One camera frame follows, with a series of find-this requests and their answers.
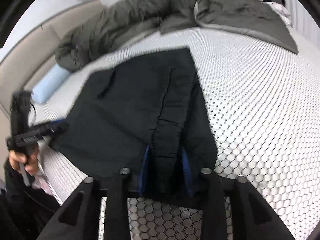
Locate beige padded headboard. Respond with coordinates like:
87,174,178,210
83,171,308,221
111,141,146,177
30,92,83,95
0,0,110,120

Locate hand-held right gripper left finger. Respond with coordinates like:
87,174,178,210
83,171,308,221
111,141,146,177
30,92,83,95
36,144,151,240

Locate geometric patterned bed sheet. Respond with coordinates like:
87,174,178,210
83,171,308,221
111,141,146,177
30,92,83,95
32,155,63,205

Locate light blue pillow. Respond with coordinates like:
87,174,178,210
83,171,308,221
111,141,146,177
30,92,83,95
31,64,72,105

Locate person's dark clothing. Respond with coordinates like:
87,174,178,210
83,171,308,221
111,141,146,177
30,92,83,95
0,162,63,240

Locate person's left hand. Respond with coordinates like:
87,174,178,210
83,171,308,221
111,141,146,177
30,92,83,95
9,146,40,177

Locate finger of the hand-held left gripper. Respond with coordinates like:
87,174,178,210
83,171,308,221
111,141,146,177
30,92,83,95
46,120,70,137

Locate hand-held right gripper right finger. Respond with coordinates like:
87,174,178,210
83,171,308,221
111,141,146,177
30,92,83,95
181,149,297,240

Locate grey duvet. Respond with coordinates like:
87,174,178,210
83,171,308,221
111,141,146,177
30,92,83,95
55,0,299,72

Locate white bedding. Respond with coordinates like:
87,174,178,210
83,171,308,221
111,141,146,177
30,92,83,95
266,1,293,27

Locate black pants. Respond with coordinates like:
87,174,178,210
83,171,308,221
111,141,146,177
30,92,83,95
50,47,218,203

